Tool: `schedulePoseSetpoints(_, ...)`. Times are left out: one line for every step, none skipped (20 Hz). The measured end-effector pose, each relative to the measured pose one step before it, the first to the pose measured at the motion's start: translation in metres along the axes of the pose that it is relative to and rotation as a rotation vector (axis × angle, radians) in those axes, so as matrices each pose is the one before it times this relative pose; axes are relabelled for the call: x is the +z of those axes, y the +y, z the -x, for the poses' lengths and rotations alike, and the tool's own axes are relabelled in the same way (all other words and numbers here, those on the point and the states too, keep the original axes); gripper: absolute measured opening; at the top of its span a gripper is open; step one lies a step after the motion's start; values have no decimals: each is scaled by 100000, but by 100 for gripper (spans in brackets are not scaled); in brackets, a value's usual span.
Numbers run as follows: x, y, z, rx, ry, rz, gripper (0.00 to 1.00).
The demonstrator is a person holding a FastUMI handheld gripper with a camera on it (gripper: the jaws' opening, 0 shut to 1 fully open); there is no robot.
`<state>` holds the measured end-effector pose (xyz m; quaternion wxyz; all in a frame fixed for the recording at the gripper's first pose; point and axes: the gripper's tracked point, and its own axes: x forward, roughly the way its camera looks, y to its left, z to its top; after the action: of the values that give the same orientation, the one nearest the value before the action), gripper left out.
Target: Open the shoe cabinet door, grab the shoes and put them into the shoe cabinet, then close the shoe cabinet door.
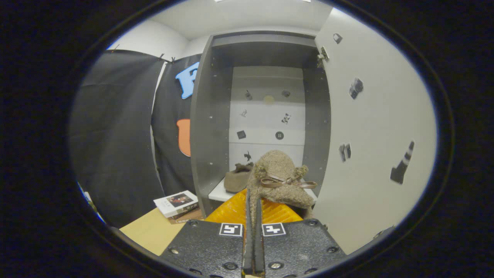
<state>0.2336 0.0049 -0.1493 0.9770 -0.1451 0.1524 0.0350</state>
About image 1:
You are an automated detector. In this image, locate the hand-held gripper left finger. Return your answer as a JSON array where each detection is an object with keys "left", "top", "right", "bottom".
[{"left": 158, "top": 188, "right": 254, "bottom": 278}]

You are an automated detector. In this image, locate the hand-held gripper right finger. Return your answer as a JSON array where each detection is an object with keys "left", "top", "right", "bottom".
[{"left": 254, "top": 197, "right": 348, "bottom": 278}]

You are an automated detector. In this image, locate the dark grey shoe cabinet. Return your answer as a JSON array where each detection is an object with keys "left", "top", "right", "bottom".
[{"left": 190, "top": 31, "right": 332, "bottom": 219}]

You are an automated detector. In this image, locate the brown fuzzy shoe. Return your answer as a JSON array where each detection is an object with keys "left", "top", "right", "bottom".
[
  {"left": 246, "top": 150, "right": 318, "bottom": 232},
  {"left": 224, "top": 162, "right": 254, "bottom": 193}
]

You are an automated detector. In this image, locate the black backdrop cloth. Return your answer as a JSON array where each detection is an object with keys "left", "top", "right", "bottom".
[{"left": 69, "top": 49, "right": 201, "bottom": 228}]

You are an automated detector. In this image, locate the white book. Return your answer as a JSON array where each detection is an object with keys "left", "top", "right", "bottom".
[{"left": 154, "top": 190, "right": 199, "bottom": 218}]

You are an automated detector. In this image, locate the light grey shoe cabinet door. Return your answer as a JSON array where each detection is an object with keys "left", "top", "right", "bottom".
[{"left": 309, "top": 7, "right": 438, "bottom": 255}]

